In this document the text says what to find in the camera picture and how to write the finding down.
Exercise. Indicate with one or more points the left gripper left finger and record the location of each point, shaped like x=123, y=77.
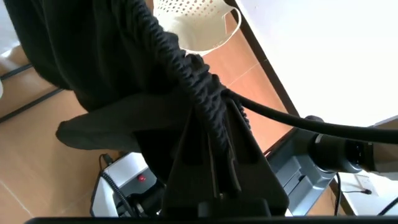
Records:
x=186, y=186

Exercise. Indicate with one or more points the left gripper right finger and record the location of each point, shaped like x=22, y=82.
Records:
x=261, y=193

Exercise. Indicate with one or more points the black garment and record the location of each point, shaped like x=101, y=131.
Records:
x=93, y=56

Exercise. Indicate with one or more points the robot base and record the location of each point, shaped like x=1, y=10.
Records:
x=124, y=171

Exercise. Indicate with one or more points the white laundry basket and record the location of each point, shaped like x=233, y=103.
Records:
x=199, y=28

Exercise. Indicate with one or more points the black clothes rack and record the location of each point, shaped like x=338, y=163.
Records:
x=31, y=104

